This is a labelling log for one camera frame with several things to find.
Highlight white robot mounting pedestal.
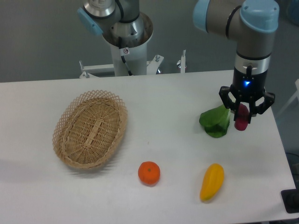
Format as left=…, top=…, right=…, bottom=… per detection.
left=78, top=8, right=164, bottom=78

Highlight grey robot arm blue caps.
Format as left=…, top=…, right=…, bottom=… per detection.
left=77, top=0, right=279, bottom=122

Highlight purple red sweet potato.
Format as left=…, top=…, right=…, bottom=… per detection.
left=235, top=104, right=249, bottom=131

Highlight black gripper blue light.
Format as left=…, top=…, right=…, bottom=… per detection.
left=219, top=68, right=275, bottom=124

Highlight green bok choy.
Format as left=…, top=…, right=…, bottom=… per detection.
left=199, top=105, right=230, bottom=138

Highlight orange tangerine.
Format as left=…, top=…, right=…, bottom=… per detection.
left=138, top=161, right=161, bottom=186

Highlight black device at table edge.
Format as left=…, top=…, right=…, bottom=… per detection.
left=281, top=189, right=299, bottom=214

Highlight yellow mango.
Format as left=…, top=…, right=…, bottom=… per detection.
left=199, top=163, right=224, bottom=202

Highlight oval woven wicker basket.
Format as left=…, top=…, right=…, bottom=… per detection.
left=52, top=90, right=128, bottom=169

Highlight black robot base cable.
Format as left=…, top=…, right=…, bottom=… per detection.
left=118, top=37, right=133, bottom=76

